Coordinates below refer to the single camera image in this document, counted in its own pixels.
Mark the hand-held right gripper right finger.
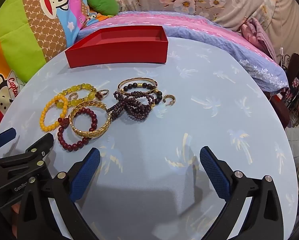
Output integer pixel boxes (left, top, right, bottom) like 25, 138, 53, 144
200, 146, 284, 240

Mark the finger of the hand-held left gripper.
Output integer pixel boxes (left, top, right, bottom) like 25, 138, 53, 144
0, 132, 54, 180
0, 127, 17, 159

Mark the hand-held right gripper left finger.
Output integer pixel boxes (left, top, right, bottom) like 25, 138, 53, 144
16, 147, 101, 240

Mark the orange bead bracelet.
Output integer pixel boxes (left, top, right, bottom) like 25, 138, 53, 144
41, 94, 69, 132

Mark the dark red bead bracelet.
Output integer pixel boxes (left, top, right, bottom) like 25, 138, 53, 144
58, 107, 98, 152

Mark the gold leaf pattern bangle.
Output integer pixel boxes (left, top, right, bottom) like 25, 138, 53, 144
69, 101, 112, 138

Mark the yellow jade bead bracelet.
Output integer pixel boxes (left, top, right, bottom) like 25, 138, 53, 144
62, 82, 97, 107

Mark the dark bead gold charm bracelet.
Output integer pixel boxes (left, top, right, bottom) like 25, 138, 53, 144
123, 81, 163, 105

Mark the thin gold bangle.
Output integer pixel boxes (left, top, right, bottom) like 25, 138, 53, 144
118, 77, 158, 95

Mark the red cardboard box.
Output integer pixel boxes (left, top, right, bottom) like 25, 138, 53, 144
65, 25, 169, 68

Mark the person's left hand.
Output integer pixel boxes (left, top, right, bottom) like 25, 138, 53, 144
10, 201, 22, 240

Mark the purple garnet bead strand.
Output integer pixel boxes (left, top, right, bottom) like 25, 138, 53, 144
107, 91, 156, 122

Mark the monkey print colourful quilt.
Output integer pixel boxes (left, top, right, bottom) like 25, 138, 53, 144
0, 0, 120, 130

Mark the dark wooden furniture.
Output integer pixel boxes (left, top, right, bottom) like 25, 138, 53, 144
272, 52, 299, 128

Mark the pink folded cloth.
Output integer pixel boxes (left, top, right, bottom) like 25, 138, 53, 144
241, 17, 277, 60

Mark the pink and blue quilt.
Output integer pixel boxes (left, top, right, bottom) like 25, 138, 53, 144
78, 10, 290, 95

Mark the green pillow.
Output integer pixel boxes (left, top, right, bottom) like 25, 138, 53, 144
87, 0, 120, 15

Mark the wide gold ring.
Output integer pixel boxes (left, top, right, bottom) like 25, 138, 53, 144
163, 94, 176, 106

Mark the white pull cord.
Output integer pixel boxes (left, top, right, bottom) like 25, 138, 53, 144
277, 0, 285, 55

